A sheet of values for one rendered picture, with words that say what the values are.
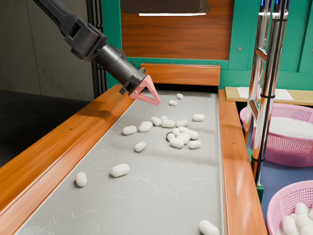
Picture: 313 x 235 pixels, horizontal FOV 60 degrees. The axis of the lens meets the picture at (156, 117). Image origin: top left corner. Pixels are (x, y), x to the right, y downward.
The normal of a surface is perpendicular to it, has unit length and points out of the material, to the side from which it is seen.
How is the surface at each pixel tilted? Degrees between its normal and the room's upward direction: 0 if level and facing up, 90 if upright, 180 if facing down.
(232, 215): 0
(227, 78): 90
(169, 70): 90
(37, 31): 90
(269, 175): 0
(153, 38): 90
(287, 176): 0
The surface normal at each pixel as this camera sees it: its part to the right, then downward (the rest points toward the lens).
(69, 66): -0.37, 0.33
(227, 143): 0.00, -0.93
